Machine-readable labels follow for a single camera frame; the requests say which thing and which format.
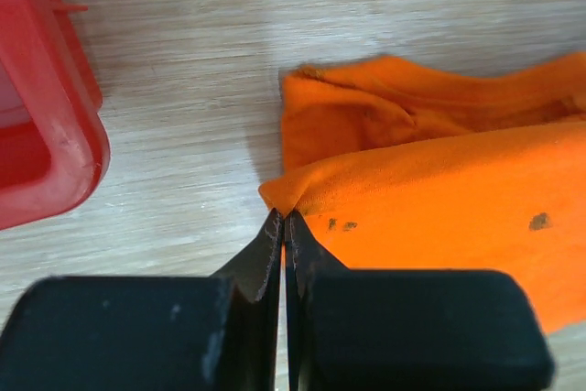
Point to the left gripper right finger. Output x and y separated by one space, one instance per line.
421 329

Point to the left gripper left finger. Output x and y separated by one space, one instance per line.
151 333

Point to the orange t shirt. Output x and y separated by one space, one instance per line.
394 165

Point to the red plastic bin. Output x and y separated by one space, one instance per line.
54 148

